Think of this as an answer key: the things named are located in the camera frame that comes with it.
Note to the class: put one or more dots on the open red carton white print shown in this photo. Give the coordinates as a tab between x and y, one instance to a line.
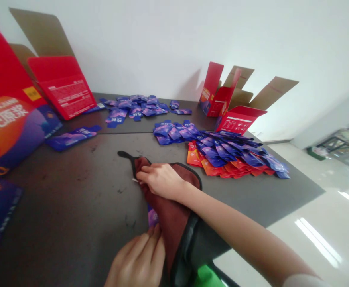
65	89

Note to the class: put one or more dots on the open red carton icon print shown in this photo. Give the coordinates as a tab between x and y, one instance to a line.
237	121

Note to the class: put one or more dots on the open red carton purple side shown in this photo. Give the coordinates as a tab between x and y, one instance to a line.
210	101

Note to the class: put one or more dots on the shelf with goods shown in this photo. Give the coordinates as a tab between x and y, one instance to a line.
341	143

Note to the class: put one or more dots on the person's left fingers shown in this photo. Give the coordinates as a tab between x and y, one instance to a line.
152	242

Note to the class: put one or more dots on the heap of blue packets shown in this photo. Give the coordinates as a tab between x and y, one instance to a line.
175	131
135	109

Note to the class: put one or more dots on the pile of red orange packets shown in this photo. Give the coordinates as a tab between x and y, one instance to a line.
216	169

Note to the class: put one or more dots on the person's left hand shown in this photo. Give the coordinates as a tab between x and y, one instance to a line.
135	263

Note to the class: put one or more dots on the person's right fingers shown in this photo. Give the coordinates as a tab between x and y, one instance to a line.
146	176

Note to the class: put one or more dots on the blue snack packet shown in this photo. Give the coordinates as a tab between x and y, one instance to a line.
153	216

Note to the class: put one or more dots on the person's right hand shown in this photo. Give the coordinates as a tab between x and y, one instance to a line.
165	181

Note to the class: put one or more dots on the large blue pouch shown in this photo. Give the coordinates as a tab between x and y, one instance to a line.
72	138

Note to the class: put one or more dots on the brown cloth with black trim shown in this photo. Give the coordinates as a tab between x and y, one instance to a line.
169	216

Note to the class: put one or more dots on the row of blue packets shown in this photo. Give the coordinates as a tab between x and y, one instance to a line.
240	152

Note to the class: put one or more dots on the big red carton orange sun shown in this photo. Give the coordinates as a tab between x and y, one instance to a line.
6	119

